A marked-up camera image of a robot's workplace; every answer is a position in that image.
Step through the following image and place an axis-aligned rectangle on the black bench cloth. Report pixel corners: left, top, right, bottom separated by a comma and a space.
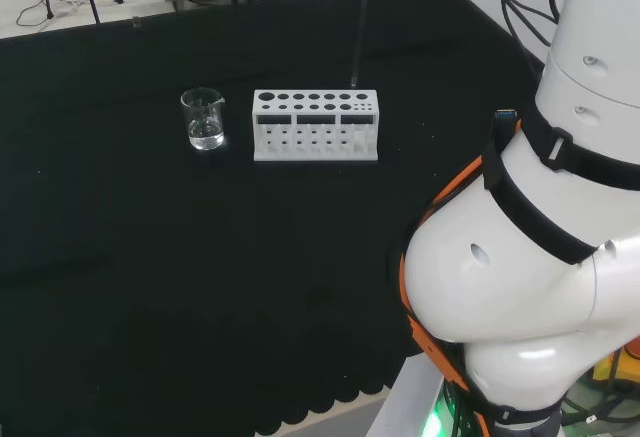
0, 0, 554, 437

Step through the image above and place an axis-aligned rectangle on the white test tube rack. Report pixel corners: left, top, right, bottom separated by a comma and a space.
252, 88, 381, 164

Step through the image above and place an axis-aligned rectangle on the clear glass rod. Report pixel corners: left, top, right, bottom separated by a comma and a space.
347, 0, 372, 90

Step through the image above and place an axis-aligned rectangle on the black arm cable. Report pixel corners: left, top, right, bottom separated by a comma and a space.
479, 0, 564, 49

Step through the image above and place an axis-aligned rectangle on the clear glass beaker with water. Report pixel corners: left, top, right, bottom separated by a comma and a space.
179, 86, 227, 153

